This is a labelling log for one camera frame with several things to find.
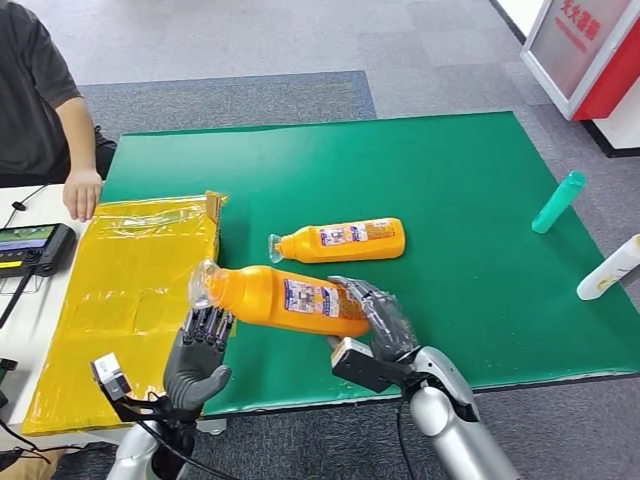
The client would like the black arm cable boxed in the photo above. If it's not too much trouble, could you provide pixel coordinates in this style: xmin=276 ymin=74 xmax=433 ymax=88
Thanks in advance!
xmin=134 ymin=415 xmax=242 ymax=480
xmin=396 ymin=396 xmax=417 ymax=480

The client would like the black handheld screen controller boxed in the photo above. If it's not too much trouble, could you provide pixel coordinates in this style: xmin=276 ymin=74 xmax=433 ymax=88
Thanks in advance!
xmin=0 ymin=223 xmax=77 ymax=278

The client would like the black controller cable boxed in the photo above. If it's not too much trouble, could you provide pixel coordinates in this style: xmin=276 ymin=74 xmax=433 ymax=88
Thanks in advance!
xmin=0 ymin=268 xmax=32 ymax=330

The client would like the white table foot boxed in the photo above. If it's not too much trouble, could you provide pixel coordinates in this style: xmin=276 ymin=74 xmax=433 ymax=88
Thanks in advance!
xmin=196 ymin=417 xmax=227 ymax=437

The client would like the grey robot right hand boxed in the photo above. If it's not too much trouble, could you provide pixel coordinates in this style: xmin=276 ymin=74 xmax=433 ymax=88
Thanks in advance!
xmin=327 ymin=276 xmax=421 ymax=364

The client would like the yellow film wrapped board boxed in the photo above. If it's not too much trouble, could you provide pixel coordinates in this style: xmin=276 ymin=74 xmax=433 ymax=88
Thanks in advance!
xmin=22 ymin=191 xmax=229 ymax=437

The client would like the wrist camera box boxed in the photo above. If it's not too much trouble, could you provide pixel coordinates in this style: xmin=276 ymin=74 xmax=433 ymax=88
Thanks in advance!
xmin=330 ymin=336 xmax=416 ymax=394
xmin=91 ymin=352 xmax=151 ymax=419

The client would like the black cable with clip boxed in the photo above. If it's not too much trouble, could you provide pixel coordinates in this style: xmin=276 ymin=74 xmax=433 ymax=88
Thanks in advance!
xmin=4 ymin=184 xmax=49 ymax=230

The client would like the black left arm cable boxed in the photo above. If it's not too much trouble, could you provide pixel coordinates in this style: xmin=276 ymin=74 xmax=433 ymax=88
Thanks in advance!
xmin=134 ymin=415 xmax=242 ymax=480

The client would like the person's hand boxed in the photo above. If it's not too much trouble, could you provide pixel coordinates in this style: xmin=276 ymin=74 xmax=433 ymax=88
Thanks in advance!
xmin=62 ymin=168 xmax=104 ymax=224

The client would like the red white display cabinet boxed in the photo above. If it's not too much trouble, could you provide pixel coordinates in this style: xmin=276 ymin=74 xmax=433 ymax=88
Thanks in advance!
xmin=519 ymin=0 xmax=640 ymax=123

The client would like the black device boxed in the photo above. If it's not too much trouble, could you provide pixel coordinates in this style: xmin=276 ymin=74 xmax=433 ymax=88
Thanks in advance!
xmin=0 ymin=357 xmax=19 ymax=409

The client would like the teal plastic bottle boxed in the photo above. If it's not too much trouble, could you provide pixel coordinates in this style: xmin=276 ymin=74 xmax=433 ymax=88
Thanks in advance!
xmin=531 ymin=170 xmax=587 ymax=235

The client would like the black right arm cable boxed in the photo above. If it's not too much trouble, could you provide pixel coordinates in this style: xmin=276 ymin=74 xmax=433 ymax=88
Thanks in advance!
xmin=396 ymin=396 xmax=417 ymax=480

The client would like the orange plastic bottle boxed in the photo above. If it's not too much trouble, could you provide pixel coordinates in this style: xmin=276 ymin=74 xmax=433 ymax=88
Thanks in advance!
xmin=267 ymin=217 xmax=406 ymax=265
xmin=189 ymin=259 xmax=371 ymax=339

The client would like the person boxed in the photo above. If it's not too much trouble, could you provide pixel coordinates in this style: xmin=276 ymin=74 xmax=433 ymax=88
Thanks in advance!
xmin=0 ymin=0 xmax=118 ymax=224

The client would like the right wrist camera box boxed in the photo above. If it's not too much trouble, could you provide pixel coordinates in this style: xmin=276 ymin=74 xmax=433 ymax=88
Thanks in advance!
xmin=330 ymin=336 xmax=416 ymax=394

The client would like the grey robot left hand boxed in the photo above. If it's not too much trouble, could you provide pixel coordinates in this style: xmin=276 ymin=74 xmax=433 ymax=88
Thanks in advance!
xmin=163 ymin=304 xmax=236 ymax=416

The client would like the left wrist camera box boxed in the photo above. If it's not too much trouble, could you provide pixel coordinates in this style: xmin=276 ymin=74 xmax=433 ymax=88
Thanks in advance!
xmin=91 ymin=352 xmax=151 ymax=419

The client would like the green table mat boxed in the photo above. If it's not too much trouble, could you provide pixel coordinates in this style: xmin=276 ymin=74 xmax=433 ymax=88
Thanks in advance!
xmin=100 ymin=111 xmax=640 ymax=417

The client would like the white plastic bottle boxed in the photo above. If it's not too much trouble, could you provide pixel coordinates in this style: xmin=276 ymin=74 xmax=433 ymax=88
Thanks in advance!
xmin=576 ymin=233 xmax=640 ymax=302

